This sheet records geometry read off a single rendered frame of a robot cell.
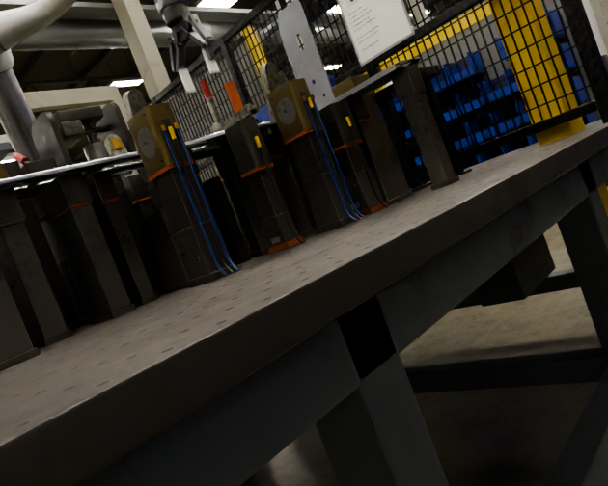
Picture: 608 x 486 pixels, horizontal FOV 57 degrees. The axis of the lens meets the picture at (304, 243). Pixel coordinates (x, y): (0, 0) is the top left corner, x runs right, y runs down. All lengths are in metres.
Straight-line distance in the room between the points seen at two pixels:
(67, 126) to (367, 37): 0.98
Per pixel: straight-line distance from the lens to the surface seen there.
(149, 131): 1.11
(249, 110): 1.52
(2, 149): 1.52
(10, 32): 1.78
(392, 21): 1.88
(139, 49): 9.87
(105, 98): 8.74
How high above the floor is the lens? 0.75
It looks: 3 degrees down
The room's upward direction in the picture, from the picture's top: 21 degrees counter-clockwise
